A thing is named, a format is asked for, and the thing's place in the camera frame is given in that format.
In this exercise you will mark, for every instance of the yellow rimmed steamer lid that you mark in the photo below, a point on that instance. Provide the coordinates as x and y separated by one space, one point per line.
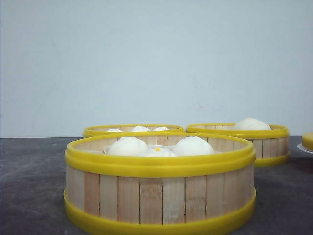
307 140

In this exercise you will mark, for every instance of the right bun back basket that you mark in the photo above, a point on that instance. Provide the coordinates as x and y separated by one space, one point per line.
161 129

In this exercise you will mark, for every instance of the middle bun back basket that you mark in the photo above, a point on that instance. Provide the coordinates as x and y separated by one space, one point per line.
140 129

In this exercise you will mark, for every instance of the yellow dotted bun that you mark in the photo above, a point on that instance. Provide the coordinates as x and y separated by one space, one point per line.
158 152

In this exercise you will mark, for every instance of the left bun front basket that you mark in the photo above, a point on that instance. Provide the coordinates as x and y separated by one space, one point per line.
128 146

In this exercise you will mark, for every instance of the right bun front basket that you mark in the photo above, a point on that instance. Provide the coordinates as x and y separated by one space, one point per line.
192 146

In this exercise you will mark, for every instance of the left bun back basket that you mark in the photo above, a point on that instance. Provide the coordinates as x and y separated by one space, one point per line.
114 130

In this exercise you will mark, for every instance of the front bamboo steamer basket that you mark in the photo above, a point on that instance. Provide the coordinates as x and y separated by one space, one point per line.
185 195

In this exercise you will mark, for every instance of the large bun right basket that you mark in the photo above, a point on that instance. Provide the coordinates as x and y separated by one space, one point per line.
251 124

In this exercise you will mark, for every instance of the white plate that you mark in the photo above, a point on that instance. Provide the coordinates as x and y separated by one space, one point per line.
303 149

